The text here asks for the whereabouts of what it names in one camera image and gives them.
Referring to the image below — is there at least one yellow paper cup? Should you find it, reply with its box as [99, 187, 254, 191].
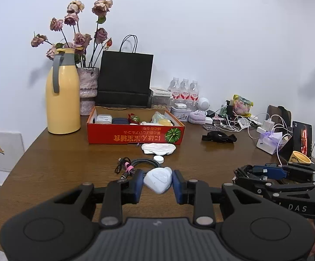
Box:
[289, 151, 313, 165]

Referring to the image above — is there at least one black paper bag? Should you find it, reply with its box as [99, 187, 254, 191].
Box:
[95, 35, 154, 109]

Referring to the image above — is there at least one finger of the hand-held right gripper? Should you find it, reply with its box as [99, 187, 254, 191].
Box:
[234, 163, 315, 180]
[232, 175, 315, 199]

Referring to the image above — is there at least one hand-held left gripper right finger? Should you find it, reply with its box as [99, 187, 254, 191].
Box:
[172, 170, 264, 227]

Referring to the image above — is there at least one white tissue box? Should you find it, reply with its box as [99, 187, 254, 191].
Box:
[256, 131, 284, 155]

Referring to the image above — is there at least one purple fuzzy headband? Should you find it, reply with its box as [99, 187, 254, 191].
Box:
[188, 110, 207, 125]

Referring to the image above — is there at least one black braided cable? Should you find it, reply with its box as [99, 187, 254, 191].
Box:
[114, 156, 165, 181]

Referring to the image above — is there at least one red artificial flower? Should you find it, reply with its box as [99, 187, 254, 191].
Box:
[127, 113, 142, 124]

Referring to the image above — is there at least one iridescent wrapper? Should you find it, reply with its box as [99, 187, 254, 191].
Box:
[151, 111, 166, 123]

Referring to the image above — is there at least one small dark bottle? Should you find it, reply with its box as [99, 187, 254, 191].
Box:
[223, 100, 234, 117]

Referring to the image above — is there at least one yellow and white plush toy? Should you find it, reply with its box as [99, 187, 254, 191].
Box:
[157, 118, 176, 127]

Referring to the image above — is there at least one pink candy bag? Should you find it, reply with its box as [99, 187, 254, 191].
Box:
[233, 95, 254, 116]

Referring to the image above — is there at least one white heart-shaped case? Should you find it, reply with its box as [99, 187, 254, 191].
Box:
[143, 167, 173, 194]

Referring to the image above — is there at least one yellow thermos jug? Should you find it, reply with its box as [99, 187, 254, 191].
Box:
[45, 48, 81, 135]

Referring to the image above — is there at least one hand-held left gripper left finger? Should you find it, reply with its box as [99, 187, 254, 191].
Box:
[54, 169, 145, 228]

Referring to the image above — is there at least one red cardboard box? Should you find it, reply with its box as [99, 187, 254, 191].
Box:
[87, 106, 186, 145]

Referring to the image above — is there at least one white cotton swab box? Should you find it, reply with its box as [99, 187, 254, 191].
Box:
[96, 115, 113, 125]

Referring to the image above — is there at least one white carton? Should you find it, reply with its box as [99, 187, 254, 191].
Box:
[149, 87, 172, 96]

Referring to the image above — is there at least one grey metal tin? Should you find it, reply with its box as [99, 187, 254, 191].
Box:
[170, 106, 193, 121]

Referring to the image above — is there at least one black pouch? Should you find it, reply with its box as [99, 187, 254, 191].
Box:
[201, 130, 237, 144]

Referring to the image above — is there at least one white round robot toy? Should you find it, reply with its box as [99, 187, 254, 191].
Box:
[197, 97, 211, 111]

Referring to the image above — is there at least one water bottle red label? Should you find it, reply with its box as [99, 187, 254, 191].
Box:
[169, 77, 181, 100]
[189, 80, 200, 101]
[180, 78, 191, 100]

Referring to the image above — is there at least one white charger cable tangle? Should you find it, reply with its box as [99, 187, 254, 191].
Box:
[214, 113, 294, 142]

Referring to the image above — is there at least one white cloth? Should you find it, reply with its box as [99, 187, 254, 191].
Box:
[141, 143, 177, 157]

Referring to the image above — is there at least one white wall panel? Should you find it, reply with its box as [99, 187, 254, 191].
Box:
[0, 132, 25, 172]

